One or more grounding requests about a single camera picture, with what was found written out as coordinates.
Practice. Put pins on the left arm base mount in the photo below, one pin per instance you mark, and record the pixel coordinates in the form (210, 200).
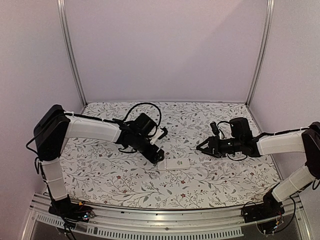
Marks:
(76, 212)

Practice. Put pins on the front aluminium rail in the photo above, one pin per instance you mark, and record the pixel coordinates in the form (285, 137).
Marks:
(127, 223)

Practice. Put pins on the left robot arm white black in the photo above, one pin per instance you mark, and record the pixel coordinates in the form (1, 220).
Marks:
(58, 125)

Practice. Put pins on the aluminium frame post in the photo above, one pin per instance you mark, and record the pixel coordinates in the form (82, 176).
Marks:
(61, 6)
(262, 51)

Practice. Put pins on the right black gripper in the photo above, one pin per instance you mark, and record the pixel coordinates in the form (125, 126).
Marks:
(215, 146)

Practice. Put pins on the left aluminium frame post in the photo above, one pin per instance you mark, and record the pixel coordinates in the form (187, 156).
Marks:
(61, 6)

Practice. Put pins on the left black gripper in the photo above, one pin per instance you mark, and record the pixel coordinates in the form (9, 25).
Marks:
(155, 159)

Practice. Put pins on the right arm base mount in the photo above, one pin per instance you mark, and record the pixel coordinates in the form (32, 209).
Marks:
(257, 212)

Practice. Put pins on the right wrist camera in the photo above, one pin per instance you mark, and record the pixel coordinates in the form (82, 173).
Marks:
(215, 130)

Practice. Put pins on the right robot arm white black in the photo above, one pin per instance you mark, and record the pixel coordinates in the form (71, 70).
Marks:
(302, 140)

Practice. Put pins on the right aluminium frame post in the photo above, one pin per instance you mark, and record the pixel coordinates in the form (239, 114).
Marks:
(262, 51)

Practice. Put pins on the floral patterned table mat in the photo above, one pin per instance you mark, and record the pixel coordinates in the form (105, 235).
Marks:
(96, 171)

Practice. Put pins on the white remote control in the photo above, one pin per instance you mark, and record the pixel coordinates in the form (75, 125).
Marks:
(174, 164)

